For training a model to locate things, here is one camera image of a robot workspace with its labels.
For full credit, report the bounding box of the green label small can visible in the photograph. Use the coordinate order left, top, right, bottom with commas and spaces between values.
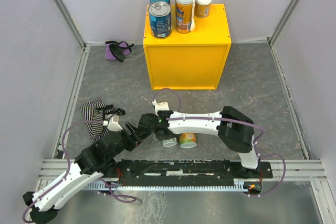
162, 137, 177, 147

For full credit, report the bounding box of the orange can with spoon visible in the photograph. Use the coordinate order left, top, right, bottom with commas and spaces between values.
175, 0, 195, 34

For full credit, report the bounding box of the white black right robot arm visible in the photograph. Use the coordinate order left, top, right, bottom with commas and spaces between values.
139, 106, 264, 170

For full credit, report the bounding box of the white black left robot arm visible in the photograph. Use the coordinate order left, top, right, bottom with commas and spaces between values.
22, 123, 151, 223

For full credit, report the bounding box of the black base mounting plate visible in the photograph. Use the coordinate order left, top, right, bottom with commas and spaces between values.
104, 159, 273, 186

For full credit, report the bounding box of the orange fruit label can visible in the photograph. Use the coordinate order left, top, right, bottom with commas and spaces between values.
179, 133, 197, 148

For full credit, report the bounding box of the black white striped cloth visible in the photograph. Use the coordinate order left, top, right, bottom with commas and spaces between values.
80, 98, 125, 142

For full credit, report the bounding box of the yellow wooden box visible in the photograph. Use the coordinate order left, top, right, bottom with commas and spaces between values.
143, 4, 232, 90

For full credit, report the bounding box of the purple black cloth pouch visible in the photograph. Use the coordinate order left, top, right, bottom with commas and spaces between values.
105, 40, 134, 62

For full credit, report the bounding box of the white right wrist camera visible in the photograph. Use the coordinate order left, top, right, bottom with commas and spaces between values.
152, 100, 170, 115

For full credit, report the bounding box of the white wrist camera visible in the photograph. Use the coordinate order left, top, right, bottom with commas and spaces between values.
103, 114, 122, 132
152, 100, 170, 115

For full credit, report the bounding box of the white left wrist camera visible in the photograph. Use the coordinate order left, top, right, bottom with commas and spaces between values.
103, 114, 122, 132

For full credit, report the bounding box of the white slotted cable duct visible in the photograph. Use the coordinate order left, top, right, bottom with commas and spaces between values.
83, 179, 263, 191

